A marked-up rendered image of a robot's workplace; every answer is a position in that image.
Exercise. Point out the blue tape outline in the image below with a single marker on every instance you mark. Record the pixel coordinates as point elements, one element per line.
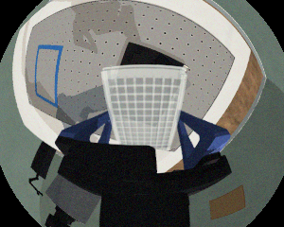
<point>54,47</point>

